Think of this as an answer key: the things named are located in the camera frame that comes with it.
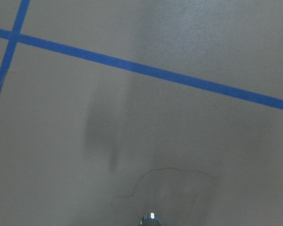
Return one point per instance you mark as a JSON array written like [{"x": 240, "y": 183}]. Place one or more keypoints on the chrome metal pipe fitting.
[{"x": 150, "y": 219}]

